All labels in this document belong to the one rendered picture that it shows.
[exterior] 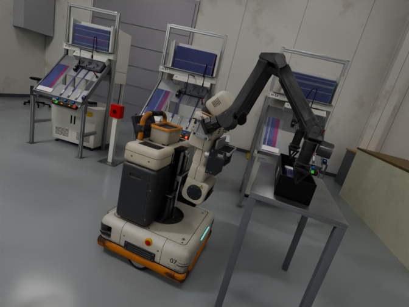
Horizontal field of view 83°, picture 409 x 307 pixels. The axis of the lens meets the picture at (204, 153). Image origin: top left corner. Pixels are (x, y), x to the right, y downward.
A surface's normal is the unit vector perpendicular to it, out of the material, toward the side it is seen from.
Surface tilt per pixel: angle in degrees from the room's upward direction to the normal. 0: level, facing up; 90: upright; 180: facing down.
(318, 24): 90
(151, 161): 90
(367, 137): 90
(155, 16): 90
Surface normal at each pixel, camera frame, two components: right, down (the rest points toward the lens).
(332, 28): -0.19, 0.22
